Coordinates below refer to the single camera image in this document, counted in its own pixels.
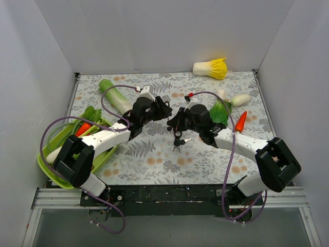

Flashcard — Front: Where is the green plastic tray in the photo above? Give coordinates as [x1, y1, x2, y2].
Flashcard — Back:
[37, 116, 119, 189]

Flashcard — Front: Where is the orange carrot in tray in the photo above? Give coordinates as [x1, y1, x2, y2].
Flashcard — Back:
[75, 122, 92, 137]

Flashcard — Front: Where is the white leek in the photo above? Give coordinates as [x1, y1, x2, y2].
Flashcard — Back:
[46, 146, 62, 164]

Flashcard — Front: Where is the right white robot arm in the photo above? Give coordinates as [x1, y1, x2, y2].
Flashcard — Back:
[167, 104, 301, 205]

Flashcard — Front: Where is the green bok choy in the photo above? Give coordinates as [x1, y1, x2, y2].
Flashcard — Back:
[209, 89, 232, 126]

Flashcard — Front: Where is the green leafy vegetable in tray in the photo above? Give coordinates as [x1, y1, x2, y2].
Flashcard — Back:
[47, 105, 105, 150]

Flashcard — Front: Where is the orange carrot on table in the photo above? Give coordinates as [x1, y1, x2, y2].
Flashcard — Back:
[235, 111, 247, 133]

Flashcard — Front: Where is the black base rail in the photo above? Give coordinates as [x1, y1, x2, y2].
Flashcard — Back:
[79, 183, 258, 218]

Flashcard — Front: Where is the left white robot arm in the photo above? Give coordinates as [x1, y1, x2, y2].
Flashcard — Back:
[52, 96, 172, 206]

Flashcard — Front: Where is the black key bunch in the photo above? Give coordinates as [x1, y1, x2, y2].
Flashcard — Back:
[173, 137, 191, 153]

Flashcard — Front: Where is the floral table mat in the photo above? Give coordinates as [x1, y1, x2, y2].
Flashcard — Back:
[71, 72, 274, 185]

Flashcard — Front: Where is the white radish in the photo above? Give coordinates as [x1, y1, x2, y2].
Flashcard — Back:
[231, 94, 251, 107]

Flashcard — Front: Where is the yellow napa cabbage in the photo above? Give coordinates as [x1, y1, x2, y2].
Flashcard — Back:
[192, 58, 228, 80]

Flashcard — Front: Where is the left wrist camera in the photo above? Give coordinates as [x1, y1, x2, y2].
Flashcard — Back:
[135, 85, 155, 101]

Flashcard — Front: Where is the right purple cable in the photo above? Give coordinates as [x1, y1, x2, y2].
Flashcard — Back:
[192, 91, 268, 222]

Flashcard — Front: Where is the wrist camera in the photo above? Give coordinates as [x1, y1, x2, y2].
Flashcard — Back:
[135, 85, 155, 101]
[185, 93, 198, 109]

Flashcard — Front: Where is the black padlock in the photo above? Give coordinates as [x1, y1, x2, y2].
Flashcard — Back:
[173, 126, 182, 138]

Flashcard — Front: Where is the green napa cabbage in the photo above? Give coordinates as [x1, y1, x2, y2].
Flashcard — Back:
[99, 79, 133, 114]

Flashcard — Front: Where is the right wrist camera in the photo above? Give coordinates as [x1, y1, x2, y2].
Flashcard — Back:
[185, 93, 198, 109]

